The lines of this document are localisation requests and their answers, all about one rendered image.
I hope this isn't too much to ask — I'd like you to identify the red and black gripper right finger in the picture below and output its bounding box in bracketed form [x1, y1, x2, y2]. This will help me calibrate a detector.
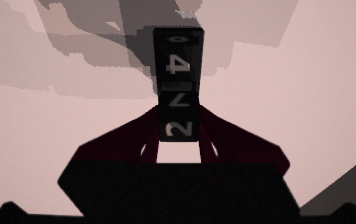
[198, 105, 290, 177]

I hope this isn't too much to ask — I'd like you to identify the black cube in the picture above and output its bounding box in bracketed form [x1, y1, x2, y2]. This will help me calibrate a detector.
[157, 91, 201, 142]
[157, 36, 199, 82]

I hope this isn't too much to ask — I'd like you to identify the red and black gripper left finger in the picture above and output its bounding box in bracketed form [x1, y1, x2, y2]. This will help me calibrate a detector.
[68, 105, 159, 163]

